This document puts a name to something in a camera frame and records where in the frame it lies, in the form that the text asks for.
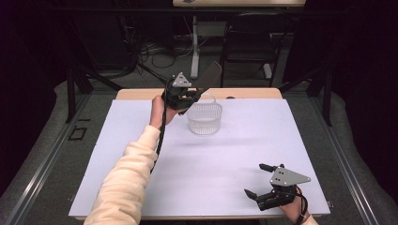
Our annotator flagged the person's left hand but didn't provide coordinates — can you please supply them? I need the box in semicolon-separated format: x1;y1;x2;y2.
149;95;179;129

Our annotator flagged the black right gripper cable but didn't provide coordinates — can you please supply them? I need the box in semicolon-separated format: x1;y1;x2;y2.
294;187;311;225

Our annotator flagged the black metal frame stand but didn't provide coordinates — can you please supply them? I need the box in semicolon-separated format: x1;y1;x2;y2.
279;67;333;127
64;67;125;124

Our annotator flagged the white table cover sheet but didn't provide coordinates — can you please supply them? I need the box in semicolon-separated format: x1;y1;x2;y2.
69;98;331;218

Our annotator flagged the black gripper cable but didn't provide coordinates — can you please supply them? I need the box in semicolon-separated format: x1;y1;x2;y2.
149;99;168;174
294;187;311;225

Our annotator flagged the wooden desk with white legs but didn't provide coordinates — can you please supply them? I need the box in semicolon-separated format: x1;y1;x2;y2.
172;0;307;80

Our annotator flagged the person's right hand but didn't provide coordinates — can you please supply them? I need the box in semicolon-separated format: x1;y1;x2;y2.
278;196;311;223

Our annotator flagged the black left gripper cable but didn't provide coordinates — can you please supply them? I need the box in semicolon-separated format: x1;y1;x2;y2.
149;99;168;174

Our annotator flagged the bundle of floor cables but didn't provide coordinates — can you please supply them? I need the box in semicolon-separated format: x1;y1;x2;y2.
137;40;195;69

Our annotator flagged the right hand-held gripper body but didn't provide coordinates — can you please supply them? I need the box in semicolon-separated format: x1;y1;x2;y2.
255;165;312;212

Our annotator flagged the aluminium floor rail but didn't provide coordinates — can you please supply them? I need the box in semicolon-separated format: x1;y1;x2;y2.
6;93;92;225
308;93;381;225

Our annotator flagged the clear plastic basket with handle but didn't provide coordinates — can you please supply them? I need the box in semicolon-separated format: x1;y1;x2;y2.
186;92;223;136

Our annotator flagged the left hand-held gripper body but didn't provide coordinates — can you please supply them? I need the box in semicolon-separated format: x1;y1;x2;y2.
161;71;199;111

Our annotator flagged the black folding chair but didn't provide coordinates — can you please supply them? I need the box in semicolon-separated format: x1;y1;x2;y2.
218;12;294;88

